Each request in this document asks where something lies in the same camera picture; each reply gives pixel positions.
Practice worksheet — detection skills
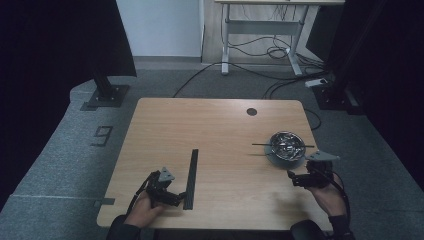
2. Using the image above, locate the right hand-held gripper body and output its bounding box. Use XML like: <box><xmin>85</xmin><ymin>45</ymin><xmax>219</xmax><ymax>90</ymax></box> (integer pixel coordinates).
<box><xmin>300</xmin><ymin>150</ymin><xmax>341</xmax><ymax>190</ymax></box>

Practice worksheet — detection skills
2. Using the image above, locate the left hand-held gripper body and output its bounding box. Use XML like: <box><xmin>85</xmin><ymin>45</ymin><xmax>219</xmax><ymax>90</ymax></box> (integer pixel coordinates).
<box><xmin>145</xmin><ymin>166</ymin><xmax>175</xmax><ymax>210</ymax></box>

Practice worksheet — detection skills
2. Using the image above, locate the grey round plate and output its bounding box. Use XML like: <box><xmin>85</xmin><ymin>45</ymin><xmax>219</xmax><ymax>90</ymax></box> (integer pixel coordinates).
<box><xmin>264</xmin><ymin>143</ymin><xmax>306</xmax><ymax>170</ymax></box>

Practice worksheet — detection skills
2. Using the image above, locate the long black bar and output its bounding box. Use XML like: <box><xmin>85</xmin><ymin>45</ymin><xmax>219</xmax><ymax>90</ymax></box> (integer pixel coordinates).
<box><xmin>182</xmin><ymin>148</ymin><xmax>200</xmax><ymax>211</ymax></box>

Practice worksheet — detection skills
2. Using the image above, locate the thin black chopstick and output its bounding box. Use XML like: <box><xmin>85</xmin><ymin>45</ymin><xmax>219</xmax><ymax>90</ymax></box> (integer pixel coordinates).
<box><xmin>251</xmin><ymin>143</ymin><xmax>316</xmax><ymax>148</ymax></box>

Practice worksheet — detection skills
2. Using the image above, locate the person's right hand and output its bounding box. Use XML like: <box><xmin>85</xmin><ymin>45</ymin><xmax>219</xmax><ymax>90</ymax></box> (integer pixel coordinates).
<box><xmin>306</xmin><ymin>176</ymin><xmax>348</xmax><ymax>218</ymax></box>

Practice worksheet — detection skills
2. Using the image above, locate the person's left hand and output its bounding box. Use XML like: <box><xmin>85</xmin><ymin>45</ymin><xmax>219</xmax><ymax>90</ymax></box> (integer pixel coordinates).
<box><xmin>124</xmin><ymin>192</ymin><xmax>166</xmax><ymax>230</ymax></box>

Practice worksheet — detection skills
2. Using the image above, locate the person's dark clothed knee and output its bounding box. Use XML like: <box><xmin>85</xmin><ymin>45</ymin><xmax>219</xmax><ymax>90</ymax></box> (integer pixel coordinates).
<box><xmin>289</xmin><ymin>219</ymin><xmax>330</xmax><ymax>240</ymax></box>

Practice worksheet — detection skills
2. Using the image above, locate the white power strip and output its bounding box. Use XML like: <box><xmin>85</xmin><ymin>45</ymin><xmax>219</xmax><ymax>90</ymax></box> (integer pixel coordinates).
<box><xmin>304</xmin><ymin>77</ymin><xmax>330</xmax><ymax>89</ymax></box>

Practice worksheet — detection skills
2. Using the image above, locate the black stand base left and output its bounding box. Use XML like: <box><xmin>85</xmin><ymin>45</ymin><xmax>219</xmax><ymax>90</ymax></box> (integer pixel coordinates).
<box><xmin>79</xmin><ymin>68</ymin><xmax>131</xmax><ymax>112</ymax></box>

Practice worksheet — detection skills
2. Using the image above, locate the black curtain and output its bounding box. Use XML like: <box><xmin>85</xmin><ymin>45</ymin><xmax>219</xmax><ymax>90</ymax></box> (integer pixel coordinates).
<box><xmin>0</xmin><ymin>0</ymin><xmax>138</xmax><ymax>209</ymax></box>
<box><xmin>305</xmin><ymin>0</ymin><xmax>424</xmax><ymax>189</ymax></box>

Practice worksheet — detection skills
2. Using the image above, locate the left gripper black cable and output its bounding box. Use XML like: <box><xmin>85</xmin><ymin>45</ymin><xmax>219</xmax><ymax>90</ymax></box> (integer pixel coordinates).
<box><xmin>126</xmin><ymin>173</ymin><xmax>158</xmax><ymax>215</ymax></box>

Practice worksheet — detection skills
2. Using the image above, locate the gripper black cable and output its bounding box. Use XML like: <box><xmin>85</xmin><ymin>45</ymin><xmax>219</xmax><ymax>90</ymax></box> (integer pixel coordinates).
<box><xmin>313</xmin><ymin>166</ymin><xmax>352</xmax><ymax>228</ymax></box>
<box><xmin>126</xmin><ymin>173</ymin><xmax>158</xmax><ymax>215</ymax></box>

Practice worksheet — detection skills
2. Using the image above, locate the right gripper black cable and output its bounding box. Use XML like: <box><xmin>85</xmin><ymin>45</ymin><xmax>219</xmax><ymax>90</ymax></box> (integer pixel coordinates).
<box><xmin>313</xmin><ymin>166</ymin><xmax>352</xmax><ymax>228</ymax></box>

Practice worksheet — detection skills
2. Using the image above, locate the black cable loop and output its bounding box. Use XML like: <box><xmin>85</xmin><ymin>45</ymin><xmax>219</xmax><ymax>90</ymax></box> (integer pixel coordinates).
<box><xmin>303</xmin><ymin>108</ymin><xmax>323</xmax><ymax>131</ymax></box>

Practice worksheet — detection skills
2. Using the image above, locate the black stand with base plate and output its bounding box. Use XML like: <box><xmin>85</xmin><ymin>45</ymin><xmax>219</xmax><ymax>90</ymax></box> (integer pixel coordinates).
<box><xmin>313</xmin><ymin>0</ymin><xmax>365</xmax><ymax>116</ymax></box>

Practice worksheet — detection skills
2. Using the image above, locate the tangle of black cables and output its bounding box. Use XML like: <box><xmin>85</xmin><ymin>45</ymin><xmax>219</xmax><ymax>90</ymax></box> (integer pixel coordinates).
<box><xmin>219</xmin><ymin>4</ymin><xmax>326</xmax><ymax>71</ymax></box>

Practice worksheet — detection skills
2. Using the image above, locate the long black floor cable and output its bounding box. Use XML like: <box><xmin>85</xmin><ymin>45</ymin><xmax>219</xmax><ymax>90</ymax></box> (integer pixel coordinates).
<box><xmin>172</xmin><ymin>61</ymin><xmax>329</xmax><ymax>99</ymax></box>

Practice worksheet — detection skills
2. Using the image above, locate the white frame desk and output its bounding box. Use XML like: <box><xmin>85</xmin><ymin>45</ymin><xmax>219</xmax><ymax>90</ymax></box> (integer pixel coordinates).
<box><xmin>214</xmin><ymin>0</ymin><xmax>346</xmax><ymax>77</ymax></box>

